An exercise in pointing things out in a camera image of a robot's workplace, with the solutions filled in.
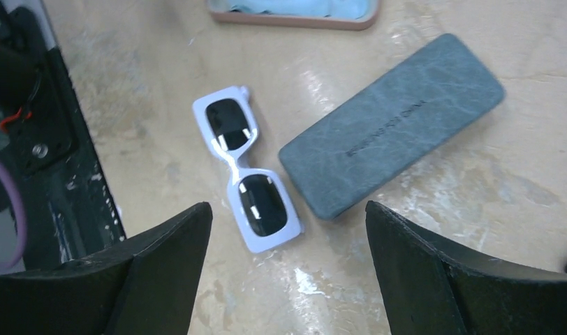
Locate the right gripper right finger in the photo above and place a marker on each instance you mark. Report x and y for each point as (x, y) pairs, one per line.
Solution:
(431, 284)

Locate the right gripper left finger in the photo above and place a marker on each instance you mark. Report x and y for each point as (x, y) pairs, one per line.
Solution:
(146, 284)

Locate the white frame sunglasses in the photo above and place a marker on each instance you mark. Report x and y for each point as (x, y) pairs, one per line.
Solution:
(261, 205)

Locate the grey glasses case green lining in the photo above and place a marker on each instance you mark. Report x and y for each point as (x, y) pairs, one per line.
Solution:
(389, 125)

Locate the pink glasses case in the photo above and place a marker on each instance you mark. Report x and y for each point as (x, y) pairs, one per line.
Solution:
(337, 15)

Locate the black base frame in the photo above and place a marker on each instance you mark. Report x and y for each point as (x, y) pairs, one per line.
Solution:
(55, 202)

